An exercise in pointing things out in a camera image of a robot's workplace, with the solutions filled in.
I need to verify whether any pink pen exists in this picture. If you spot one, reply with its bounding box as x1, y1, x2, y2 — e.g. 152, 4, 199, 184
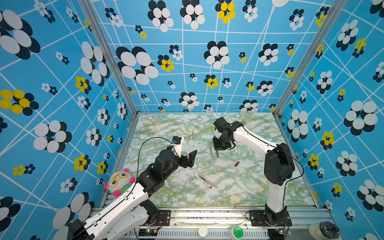
199, 176, 219, 189

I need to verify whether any white grey pen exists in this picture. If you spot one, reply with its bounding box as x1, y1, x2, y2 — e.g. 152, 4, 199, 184
194, 173, 212, 189

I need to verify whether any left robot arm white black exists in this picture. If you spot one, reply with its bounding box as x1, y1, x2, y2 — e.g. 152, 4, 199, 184
65, 148, 197, 240

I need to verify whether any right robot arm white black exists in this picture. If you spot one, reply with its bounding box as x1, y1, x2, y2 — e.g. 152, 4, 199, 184
213, 117, 296, 226

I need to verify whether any white marker pen yellow end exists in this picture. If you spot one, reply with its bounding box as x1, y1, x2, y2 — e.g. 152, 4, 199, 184
188, 131, 194, 145

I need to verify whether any plush toy with glasses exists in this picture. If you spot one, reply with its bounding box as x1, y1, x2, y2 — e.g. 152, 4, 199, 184
104, 169, 136, 199

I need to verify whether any white round button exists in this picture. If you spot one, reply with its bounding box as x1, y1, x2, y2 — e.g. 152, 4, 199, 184
198, 226, 208, 239

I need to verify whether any green push button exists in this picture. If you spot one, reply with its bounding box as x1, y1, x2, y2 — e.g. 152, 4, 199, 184
229, 226, 244, 240

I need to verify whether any tape roll spool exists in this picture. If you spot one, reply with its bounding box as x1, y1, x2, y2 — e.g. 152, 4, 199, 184
308, 222, 340, 240

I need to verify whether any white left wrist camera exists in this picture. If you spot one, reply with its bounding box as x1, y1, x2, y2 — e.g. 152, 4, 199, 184
172, 136, 184, 158

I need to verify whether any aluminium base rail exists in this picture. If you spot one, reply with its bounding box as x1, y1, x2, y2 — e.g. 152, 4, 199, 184
122, 207, 335, 240

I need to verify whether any aluminium corner post right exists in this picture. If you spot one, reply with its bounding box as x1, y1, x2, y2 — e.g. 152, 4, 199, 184
273, 0, 348, 119

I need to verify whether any aluminium corner post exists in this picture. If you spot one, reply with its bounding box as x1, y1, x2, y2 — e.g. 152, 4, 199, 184
79, 0, 138, 119
273, 0, 348, 119

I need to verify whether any aluminium corner post left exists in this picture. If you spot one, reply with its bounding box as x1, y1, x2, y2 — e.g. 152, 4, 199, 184
79, 0, 138, 119

